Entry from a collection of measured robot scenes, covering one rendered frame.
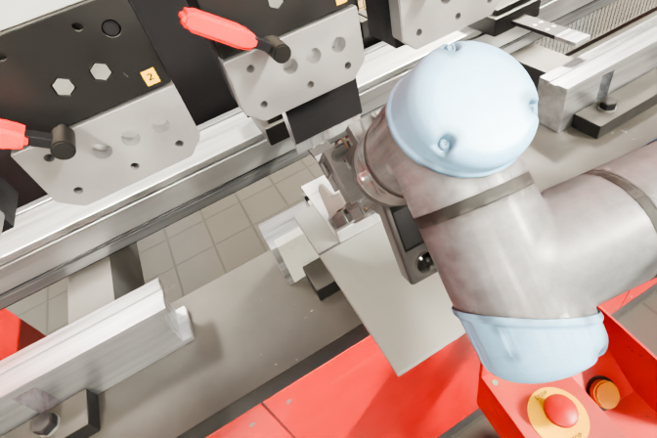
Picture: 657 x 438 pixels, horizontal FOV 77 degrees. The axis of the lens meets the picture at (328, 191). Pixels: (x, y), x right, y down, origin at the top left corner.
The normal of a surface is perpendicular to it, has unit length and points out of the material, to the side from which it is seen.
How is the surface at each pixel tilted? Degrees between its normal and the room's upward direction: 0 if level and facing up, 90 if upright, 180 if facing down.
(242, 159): 90
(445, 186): 51
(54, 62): 90
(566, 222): 10
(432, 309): 0
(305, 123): 90
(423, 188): 63
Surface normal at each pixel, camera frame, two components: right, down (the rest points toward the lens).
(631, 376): -0.90, 0.42
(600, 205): -0.15, -0.60
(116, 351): 0.45, 0.55
